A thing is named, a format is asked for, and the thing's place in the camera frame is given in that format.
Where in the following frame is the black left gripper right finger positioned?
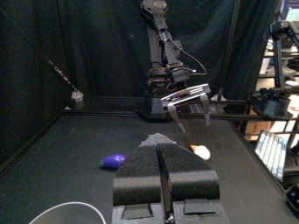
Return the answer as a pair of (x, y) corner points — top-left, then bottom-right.
(155, 133), (222, 203)

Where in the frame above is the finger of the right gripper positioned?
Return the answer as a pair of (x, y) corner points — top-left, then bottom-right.
(199, 92), (213, 127)
(166, 103), (187, 134)

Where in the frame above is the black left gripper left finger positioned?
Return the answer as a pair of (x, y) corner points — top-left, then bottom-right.
(113, 133), (165, 207)

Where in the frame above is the white toy ice cream cone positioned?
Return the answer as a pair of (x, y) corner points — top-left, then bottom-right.
(190, 143), (213, 162)

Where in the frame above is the grey bowl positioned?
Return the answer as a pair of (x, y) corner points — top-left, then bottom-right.
(29, 201), (109, 224)

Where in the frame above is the purple toy eggplant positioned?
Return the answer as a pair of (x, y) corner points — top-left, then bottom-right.
(98, 153), (127, 170)

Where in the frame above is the brown cardboard box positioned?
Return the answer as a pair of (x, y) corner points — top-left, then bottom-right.
(245, 107), (276, 142)

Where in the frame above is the white computer keyboard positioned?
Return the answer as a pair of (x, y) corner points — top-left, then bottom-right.
(254, 129), (289, 182)

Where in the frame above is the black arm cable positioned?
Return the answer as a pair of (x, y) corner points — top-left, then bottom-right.
(166, 37), (209, 77)

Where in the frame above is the black frame pole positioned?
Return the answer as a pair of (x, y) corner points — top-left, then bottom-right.
(220, 0), (242, 101)

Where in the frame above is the white corner bracket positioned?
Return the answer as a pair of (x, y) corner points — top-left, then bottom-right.
(70, 89), (86, 103)

